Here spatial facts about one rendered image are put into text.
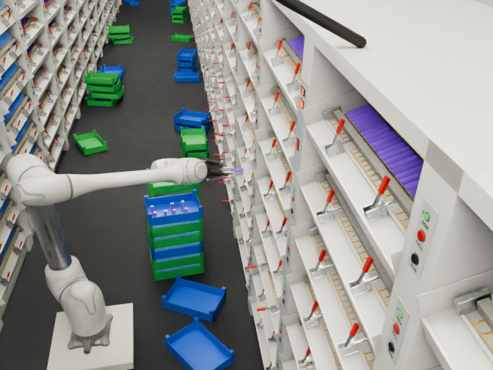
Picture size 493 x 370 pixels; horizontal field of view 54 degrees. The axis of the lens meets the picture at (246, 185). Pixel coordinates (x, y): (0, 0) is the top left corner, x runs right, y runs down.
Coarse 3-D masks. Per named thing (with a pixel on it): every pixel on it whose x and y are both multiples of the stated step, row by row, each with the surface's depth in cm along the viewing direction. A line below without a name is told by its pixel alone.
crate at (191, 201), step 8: (192, 192) 286; (152, 200) 282; (160, 200) 283; (168, 200) 285; (176, 200) 287; (184, 200) 288; (192, 200) 289; (160, 208) 281; (168, 208) 281; (176, 208) 282; (192, 208) 282; (200, 208) 271; (152, 216) 275; (160, 216) 275; (168, 216) 267; (176, 216) 268; (184, 216) 270; (192, 216) 272; (200, 216) 273; (152, 224) 267; (160, 224) 268
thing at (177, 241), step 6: (198, 234) 279; (150, 240) 272; (156, 240) 273; (162, 240) 274; (168, 240) 275; (174, 240) 276; (180, 240) 278; (186, 240) 279; (192, 240) 280; (198, 240) 281; (156, 246) 275; (162, 246) 276; (168, 246) 277
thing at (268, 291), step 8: (256, 240) 239; (256, 248) 239; (256, 256) 234; (264, 256) 233; (264, 272) 224; (264, 280) 219; (272, 280) 218; (264, 288) 216; (272, 296) 210; (272, 304) 207; (272, 320) 200
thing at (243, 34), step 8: (240, 0) 247; (240, 24) 253; (240, 32) 256; (240, 40) 258; (240, 64) 264; (240, 72) 267; (240, 96) 274; (240, 104) 276; (240, 128) 284; (240, 136) 287
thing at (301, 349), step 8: (296, 312) 169; (288, 320) 170; (296, 320) 171; (288, 328) 171; (296, 328) 170; (296, 336) 167; (304, 336) 165; (296, 344) 164; (304, 344) 163; (296, 352) 162; (304, 352) 161; (296, 360) 159; (304, 360) 155; (312, 360) 155; (304, 368) 156; (312, 368) 155
